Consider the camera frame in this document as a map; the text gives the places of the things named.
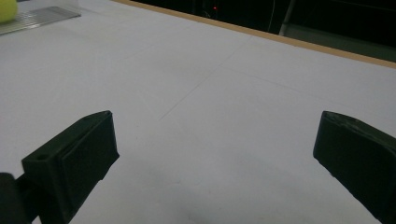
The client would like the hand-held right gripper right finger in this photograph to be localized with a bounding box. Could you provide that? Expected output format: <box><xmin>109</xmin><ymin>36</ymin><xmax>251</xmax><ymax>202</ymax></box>
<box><xmin>312</xmin><ymin>110</ymin><xmax>396</xmax><ymax>224</ymax></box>

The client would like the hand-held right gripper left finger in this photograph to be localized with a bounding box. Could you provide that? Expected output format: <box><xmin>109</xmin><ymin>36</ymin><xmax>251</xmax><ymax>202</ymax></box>
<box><xmin>21</xmin><ymin>109</ymin><xmax>120</xmax><ymax>224</ymax></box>

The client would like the clear plastic tray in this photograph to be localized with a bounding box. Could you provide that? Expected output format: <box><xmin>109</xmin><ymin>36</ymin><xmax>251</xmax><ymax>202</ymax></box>
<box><xmin>0</xmin><ymin>0</ymin><xmax>82</xmax><ymax>35</ymax></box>

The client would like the yellow tennis ball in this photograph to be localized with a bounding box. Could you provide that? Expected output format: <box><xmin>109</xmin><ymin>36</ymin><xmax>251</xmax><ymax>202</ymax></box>
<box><xmin>0</xmin><ymin>0</ymin><xmax>19</xmax><ymax>24</ymax></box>

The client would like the wooden table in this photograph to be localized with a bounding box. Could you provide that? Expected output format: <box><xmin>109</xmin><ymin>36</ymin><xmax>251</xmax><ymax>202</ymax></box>
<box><xmin>111</xmin><ymin>0</ymin><xmax>396</xmax><ymax>70</ymax></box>

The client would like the black computer tower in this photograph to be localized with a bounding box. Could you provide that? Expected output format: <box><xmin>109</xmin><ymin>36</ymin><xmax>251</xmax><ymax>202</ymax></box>
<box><xmin>192</xmin><ymin>0</ymin><xmax>225</xmax><ymax>20</ymax></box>

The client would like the white metal stand frame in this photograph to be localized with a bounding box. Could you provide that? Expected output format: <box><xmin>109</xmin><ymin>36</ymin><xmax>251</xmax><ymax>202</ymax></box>
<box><xmin>277</xmin><ymin>0</ymin><xmax>297</xmax><ymax>35</ymax></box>

